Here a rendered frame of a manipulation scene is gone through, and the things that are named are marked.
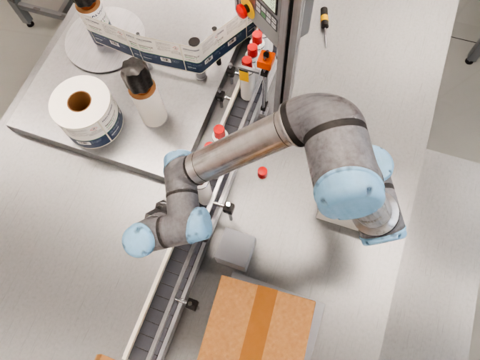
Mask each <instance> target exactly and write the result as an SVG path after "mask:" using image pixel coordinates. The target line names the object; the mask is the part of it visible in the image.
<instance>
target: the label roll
mask: <svg viewBox="0 0 480 360"><path fill-rule="evenodd" d="M49 114H50V116H51V118H52V119H53V120H54V121H55V122H56V124H57V125H58V126H59V127H60V128H61V129H62V130H63V131H64V133H65V134H66V135H67V136H68V137H69V138H70V139H71V140H72V141H73V142H74V143H75V144H76V145H78V146H80V147H83V148H86V149H97V148H100V147H103V146H106V145H107V144H109V143H111V142H112V141H113V140H114V139H115V138H116V137H117V136H118V135H119V133H120V131H121V129H122V126H123V122H124V118H123V114H122V112H121V109H120V108H119V106H118V104H117V103H116V101H115V100H114V98H113V96H112V95H111V92H110V91H109V89H108V87H107V86H106V84H105V83H104V82H103V81H102V80H100V79H98V78H96V77H94V76H88V75H81V76H74V77H71V78H69V79H67V80H65V81H63V82H62V83H60V84H59V85H58V86H57V87H56V88H55V89H54V91H53V92H52V94H51V96H50V99H49Z"/></svg>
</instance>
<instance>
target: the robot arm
mask: <svg viewBox="0 0 480 360"><path fill-rule="evenodd" d="M290 146H296V147H298V148H301V147H304V148H305V152H306V157H307V161H308V165H309V171H310V175H311V182H312V185H313V189H314V191H313V193H314V200H315V202H316V204H317V206H318V209H319V211H320V212H321V214H323V215H324V216H325V217H327V218H330V219H338V220H349V219H352V221H353V223H354V225H355V227H356V228H357V229H358V230H359V238H360V239H361V242H362V244H363V245H364V246H371V245H376V244H382V243H386V242H390V241H396V240H399V239H404V238H405V237H406V235H407V232H406V225H405V223H404V219H403V216H402V213H401V209H400V206H399V202H398V199H397V196H396V192H395V189H394V185H393V181H392V179H391V175H392V174H393V171H394V161H393V159H392V157H391V155H390V154H389V153H388V152H387V151H386V150H385V149H383V148H381V147H379V146H376V145H372V144H371V139H370V136H369V132H368V129H367V126H366V120H365V118H364V115H363V114H362V112H361V111H360V109H359V108H358V107H357V106H356V105H355V104H354V103H352V102H351V101H349V100H348V99H345V98H344V97H342V96H339V95H336V94H329V93H321V92H319V93H309V94H302V95H300V96H295V97H294V98H292V99H289V100H288V101H285V102H283V103H282V104H280V106H279V110H278V111H276V112H274V113H272V114H270V115H268V116H266V117H264V118H262V119H260V120H258V121H256V122H254V123H252V124H250V125H248V126H245V127H244V128H242V129H239V130H238V131H235V132H234V133H232V134H229V135H228V136H225V137H224V138H222V139H219V140H218V141H215V142H213V143H211V144H209V145H207V146H205V147H203V148H201V149H199V150H197V151H195V152H193V153H192V152H190V151H188V150H185V149H177V150H176V151H170V152H169V153H167V154H166V155H165V156H164V169H163V173H164V181H165V190H166V200H161V201H159V202H157V203H156V206H155V209H153V210H151V211H149V212H147V213H146V214H145V217H144V219H143V220H141V221H139V222H137V223H134V224H132V225H131V226H130V227H129V228H128V229H127V230H126V231H125V232H124V233H123V236H122V240H121V241H122V246H123V248H124V250H125V252H126V253H127V254H128V255H130V256H132V257H135V258H142V257H145V256H148V255H149V254H151V253H152V252H153V251H158V250H162V249H167V248H171V247H175V246H181V245H185V244H194V243H195V242H198V241H202V242H208V240H209V237H210V236H211V234H212V221H211V216H210V214H209V212H208V210H207V209H206V208H204V207H199V195H198V188H197V186H199V185H201V184H203V183H206V182H208V181H211V180H212V179H215V178H217V177H220V176H223V175H224V174H227V173H229V172H231V171H234V170H237V169H239V168H241V167H243V166H246V165H248V164H251V163H253V162H255V161H258V160H260V159H262V158H265V157H267V156H270V155H272V154H275V153H276V152H279V151H282V150H284V149H287V148H289V147H290ZM161 202H165V203H166V204H165V203H163V204H162V203H161Z"/></svg>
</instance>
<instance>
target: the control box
mask: <svg viewBox="0 0 480 360"><path fill-rule="evenodd" d="M259 1H260V3H261V4H262V5H263V6H264V7H265V8H266V9H267V10H268V11H269V12H270V13H271V14H272V15H273V16H274V17H275V19H276V20H277V21H278V23H277V32H276V31H275V30H274V29H273V28H272V27H271V26H270V25H269V24H268V23H267V22H266V21H265V20H264V18H263V17H262V16H261V15H260V14H259V13H258V12H257V11H256V10H255V0H241V4H243V5H244V4H247V5H248V6H249V8H250V12H249V13H248V14H247V16H248V17H249V18H250V19H251V20H252V21H253V23H254V24H255V25H256V26H257V27H258V28H259V29H260V30H261V31H262V33H263V34H264V35H265V36H266V37H267V38H268V39H269V40H270V41H271V43H272V44H273V45H274V46H275V47H276V48H278V47H279V28H280V18H281V0H278V10H277V15H275V14H274V13H273V12H272V11H271V9H270V8H269V7H268V6H267V5H266V4H265V3H264V2H263V1H262V0H259ZM313 5H314V0H306V2H305V7H304V17H303V22H302V28H301V36H300V38H301V37H303V36H304V35H306V34H308V32H309V27H310V23H311V15H312V10H313Z"/></svg>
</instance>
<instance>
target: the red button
mask: <svg viewBox="0 0 480 360"><path fill-rule="evenodd" d="M249 12H250V8H249V6H248V5H247V4H244V5H243V4H238V5H236V13H237V15H238V16H239V17H240V18H242V19H245V18H246V17H247V14H248V13H249Z"/></svg>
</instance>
